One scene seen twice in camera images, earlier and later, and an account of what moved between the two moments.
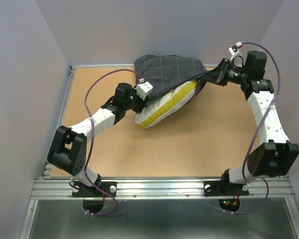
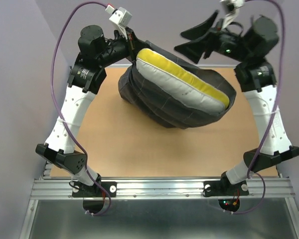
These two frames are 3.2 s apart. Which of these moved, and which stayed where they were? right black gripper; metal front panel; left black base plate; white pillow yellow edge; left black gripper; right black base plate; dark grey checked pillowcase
Moved: dark grey checked pillowcase; left black gripper; white pillow yellow edge; right black gripper
Stayed: left black base plate; right black base plate; metal front panel
